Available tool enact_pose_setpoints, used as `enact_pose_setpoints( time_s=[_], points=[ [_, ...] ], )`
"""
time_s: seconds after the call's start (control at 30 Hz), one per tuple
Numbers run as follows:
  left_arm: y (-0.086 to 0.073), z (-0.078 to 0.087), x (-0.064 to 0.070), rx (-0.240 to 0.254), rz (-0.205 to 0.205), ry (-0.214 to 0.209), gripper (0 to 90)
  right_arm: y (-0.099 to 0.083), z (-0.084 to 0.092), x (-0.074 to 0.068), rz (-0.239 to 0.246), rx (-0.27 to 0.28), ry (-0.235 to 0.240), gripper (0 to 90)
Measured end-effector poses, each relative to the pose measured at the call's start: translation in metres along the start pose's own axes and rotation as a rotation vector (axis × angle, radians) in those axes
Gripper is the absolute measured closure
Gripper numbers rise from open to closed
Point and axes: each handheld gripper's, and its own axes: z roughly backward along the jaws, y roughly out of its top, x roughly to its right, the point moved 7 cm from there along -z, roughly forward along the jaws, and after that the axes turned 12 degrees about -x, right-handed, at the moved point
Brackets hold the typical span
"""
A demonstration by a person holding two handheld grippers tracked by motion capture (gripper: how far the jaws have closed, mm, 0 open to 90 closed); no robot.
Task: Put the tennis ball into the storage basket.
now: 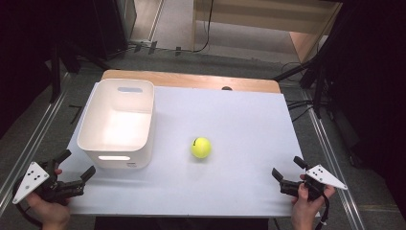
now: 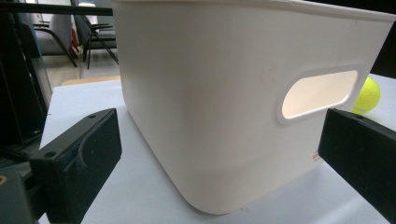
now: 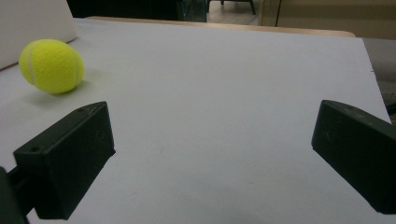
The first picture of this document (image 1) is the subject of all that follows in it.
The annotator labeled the dark curtain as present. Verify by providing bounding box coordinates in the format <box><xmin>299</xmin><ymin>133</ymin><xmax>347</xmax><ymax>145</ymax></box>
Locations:
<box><xmin>0</xmin><ymin>0</ymin><xmax>97</xmax><ymax>139</ymax></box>
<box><xmin>319</xmin><ymin>0</ymin><xmax>406</xmax><ymax>221</ymax></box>

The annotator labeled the black floor cable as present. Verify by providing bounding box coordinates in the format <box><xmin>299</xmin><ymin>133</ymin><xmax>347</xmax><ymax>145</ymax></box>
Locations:
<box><xmin>291</xmin><ymin>106</ymin><xmax>315</xmax><ymax>123</ymax></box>
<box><xmin>286</xmin><ymin>99</ymin><xmax>315</xmax><ymax>111</ymax></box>

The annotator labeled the black cabinet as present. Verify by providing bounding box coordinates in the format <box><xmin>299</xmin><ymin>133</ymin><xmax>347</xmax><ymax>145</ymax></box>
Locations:
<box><xmin>92</xmin><ymin>0</ymin><xmax>138</xmax><ymax>60</ymax></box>

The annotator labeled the person's dark clothing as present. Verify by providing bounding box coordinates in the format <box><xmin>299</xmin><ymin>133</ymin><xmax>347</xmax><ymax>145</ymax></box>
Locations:
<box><xmin>94</xmin><ymin>217</ymin><xmax>270</xmax><ymax>230</ymax></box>

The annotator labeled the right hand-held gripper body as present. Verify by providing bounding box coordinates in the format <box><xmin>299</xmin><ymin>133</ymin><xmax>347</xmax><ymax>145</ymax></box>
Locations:
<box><xmin>279</xmin><ymin>164</ymin><xmax>349</xmax><ymax>202</ymax></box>

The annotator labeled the white table cover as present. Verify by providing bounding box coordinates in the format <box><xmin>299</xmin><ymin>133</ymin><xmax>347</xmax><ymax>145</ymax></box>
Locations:
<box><xmin>58</xmin><ymin>81</ymin><xmax>320</xmax><ymax>219</ymax></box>

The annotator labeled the wooden table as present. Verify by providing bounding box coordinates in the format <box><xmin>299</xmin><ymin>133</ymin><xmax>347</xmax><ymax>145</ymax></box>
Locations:
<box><xmin>101</xmin><ymin>69</ymin><xmax>282</xmax><ymax>94</ymax></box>

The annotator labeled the yellow tennis ball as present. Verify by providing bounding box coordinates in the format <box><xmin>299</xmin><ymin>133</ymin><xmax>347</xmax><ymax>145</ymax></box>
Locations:
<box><xmin>191</xmin><ymin>136</ymin><xmax>213</xmax><ymax>159</ymax></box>

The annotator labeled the black hanging cable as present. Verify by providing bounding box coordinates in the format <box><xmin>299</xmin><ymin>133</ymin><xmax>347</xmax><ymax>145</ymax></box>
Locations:
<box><xmin>191</xmin><ymin>0</ymin><xmax>214</xmax><ymax>54</ymax></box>

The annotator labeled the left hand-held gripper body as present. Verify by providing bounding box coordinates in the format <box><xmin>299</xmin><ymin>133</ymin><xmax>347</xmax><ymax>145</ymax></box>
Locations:
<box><xmin>11</xmin><ymin>159</ymin><xmax>86</xmax><ymax>205</ymax></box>

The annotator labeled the black metal stand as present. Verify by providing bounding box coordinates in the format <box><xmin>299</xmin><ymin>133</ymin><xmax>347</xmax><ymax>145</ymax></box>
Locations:
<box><xmin>272</xmin><ymin>47</ymin><xmax>331</xmax><ymax>120</ymax></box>
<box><xmin>49</xmin><ymin>40</ymin><xmax>81</xmax><ymax>104</ymax></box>

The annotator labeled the person's right hand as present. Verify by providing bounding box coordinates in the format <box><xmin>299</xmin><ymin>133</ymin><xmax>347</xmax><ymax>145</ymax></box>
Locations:
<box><xmin>290</xmin><ymin>173</ymin><xmax>337</xmax><ymax>230</ymax></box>

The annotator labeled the aluminium floor rail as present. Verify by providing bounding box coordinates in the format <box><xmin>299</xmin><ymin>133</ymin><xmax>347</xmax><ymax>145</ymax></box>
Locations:
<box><xmin>301</xmin><ymin>90</ymin><xmax>367</xmax><ymax>230</ymax></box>
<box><xmin>0</xmin><ymin>73</ymin><xmax>72</xmax><ymax>219</ymax></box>

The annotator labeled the white plastic bin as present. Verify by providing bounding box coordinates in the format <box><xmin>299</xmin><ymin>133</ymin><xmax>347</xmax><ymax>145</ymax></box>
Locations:
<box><xmin>77</xmin><ymin>78</ymin><xmax>156</xmax><ymax>171</ymax></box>

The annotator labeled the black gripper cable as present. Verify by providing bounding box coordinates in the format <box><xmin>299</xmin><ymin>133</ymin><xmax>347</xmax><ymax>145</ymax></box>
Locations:
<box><xmin>12</xmin><ymin>188</ymin><xmax>44</xmax><ymax>228</ymax></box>
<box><xmin>319</xmin><ymin>194</ymin><xmax>330</xmax><ymax>230</ymax></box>

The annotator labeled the light wooden furniture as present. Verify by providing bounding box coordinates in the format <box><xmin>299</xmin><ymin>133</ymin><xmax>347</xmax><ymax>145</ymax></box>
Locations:
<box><xmin>191</xmin><ymin>0</ymin><xmax>343</xmax><ymax>63</ymax></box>

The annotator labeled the person's left hand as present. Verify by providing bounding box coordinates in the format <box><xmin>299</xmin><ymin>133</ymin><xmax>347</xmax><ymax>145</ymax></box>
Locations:
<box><xmin>25</xmin><ymin>168</ymin><xmax>72</xmax><ymax>230</ymax></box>

